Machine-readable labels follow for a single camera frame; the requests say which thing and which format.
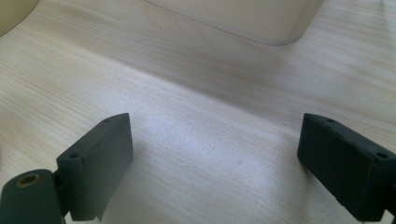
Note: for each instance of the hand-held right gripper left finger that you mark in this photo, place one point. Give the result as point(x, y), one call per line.
point(96, 168)

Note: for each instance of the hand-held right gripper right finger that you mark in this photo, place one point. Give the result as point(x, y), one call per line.
point(342, 165)

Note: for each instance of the white rectangular container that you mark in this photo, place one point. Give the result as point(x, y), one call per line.
point(249, 18)

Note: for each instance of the beige round object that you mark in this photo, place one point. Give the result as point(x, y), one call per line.
point(12, 12)

